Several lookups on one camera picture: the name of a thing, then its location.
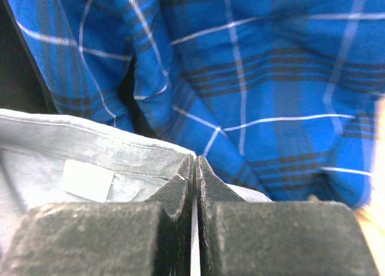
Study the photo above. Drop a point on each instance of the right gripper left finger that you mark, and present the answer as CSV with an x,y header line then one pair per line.
x,y
152,237

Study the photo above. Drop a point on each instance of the black shirt with long sleeve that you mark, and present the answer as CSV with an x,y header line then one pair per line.
x,y
22,86

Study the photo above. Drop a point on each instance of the grey shirt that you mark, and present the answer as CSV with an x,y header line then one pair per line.
x,y
61,158

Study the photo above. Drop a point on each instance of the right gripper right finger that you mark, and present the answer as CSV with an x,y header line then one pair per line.
x,y
237,237

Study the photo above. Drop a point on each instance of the blue plaid shirt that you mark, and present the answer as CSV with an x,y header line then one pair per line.
x,y
278,95

